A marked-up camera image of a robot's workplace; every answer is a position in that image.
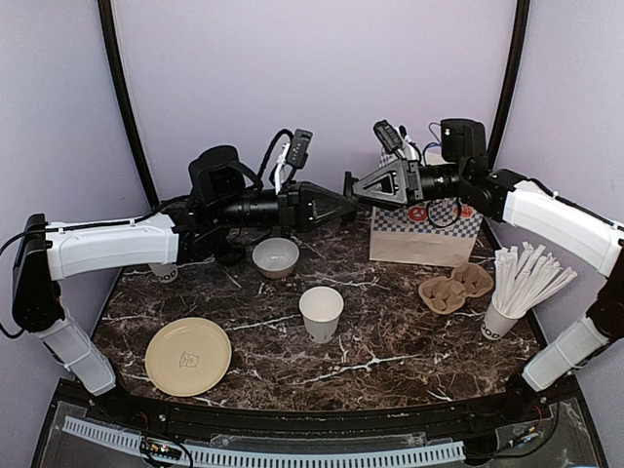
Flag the black front table rail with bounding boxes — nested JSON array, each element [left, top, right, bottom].
[[48, 384, 576, 443]]

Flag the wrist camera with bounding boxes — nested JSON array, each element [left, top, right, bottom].
[[372, 120, 423, 164], [269, 129, 313, 195]]

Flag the white ceramic bowl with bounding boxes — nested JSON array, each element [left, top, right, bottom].
[[252, 238, 299, 280]]

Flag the cream yellow plate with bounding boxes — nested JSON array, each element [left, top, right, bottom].
[[145, 317, 232, 397]]

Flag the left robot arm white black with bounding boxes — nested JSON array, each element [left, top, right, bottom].
[[12, 145, 356, 425]]

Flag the left black frame post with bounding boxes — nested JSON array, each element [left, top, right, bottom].
[[97, 0, 159, 208]]

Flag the paper wrapped straws bundle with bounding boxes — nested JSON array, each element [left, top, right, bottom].
[[492, 242, 577, 319]]

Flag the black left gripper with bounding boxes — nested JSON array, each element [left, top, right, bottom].
[[214, 178, 355, 239]]

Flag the right black frame post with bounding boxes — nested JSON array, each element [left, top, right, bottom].
[[487, 0, 530, 169]]

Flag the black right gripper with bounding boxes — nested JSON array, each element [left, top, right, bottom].
[[349, 157, 467, 211]]

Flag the blue checkered paper bag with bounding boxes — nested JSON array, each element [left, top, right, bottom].
[[369, 122, 485, 268]]

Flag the brown cardboard cup carrier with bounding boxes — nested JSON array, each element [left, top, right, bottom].
[[418, 263, 494, 315]]

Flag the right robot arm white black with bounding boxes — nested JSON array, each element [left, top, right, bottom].
[[344, 119, 623, 423]]

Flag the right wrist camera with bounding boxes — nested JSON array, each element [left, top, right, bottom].
[[372, 120, 423, 164]]

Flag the white perforated cable duct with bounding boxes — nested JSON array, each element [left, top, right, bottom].
[[61, 416, 465, 467]]

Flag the white cup holding straws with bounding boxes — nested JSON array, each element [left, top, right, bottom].
[[481, 296, 520, 341]]

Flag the black frame post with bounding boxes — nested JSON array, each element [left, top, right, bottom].
[[97, 0, 159, 208], [487, 0, 530, 169]]

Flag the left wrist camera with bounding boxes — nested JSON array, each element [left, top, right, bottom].
[[269, 129, 313, 195]]

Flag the black cup lid stack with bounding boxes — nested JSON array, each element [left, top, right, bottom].
[[214, 243, 246, 266]]

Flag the white paper cup stack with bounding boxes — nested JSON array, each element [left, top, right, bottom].
[[149, 263, 178, 284]]

